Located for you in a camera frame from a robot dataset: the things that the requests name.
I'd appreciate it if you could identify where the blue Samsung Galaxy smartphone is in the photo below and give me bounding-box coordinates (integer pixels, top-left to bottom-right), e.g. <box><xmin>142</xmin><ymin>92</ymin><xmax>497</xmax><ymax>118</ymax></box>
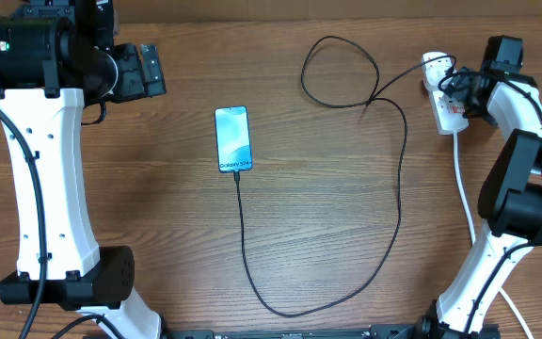
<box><xmin>215</xmin><ymin>105</ymin><xmax>253</xmax><ymax>172</ymax></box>

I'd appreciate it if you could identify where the white charger plug adapter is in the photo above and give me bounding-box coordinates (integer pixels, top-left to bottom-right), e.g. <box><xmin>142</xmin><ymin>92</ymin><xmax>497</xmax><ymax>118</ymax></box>
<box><xmin>422</xmin><ymin>52</ymin><xmax>456</xmax><ymax>91</ymax></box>

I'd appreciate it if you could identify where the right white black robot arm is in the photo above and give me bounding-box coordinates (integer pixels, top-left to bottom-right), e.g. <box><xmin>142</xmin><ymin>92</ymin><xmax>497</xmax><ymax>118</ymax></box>
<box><xmin>398</xmin><ymin>35</ymin><xmax>542</xmax><ymax>338</ymax></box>

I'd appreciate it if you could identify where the white power strip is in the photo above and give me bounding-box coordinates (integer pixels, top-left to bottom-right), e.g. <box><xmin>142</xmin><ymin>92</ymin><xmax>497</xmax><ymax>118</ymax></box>
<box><xmin>428</xmin><ymin>90</ymin><xmax>469</xmax><ymax>136</ymax></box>

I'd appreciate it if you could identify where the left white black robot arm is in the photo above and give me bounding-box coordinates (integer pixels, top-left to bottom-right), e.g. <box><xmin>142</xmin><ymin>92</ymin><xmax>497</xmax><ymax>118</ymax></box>
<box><xmin>0</xmin><ymin>0</ymin><xmax>169</xmax><ymax>338</ymax></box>

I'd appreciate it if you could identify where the white power strip cord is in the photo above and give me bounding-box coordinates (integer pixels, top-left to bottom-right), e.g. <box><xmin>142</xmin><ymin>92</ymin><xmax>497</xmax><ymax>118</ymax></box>
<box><xmin>452</xmin><ymin>131</ymin><xmax>535</xmax><ymax>339</ymax></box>

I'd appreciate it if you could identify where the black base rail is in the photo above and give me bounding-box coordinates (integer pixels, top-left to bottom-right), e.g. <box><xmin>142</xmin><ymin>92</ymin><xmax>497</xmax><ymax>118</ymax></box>
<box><xmin>167</xmin><ymin>322</ymin><xmax>502</xmax><ymax>339</ymax></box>

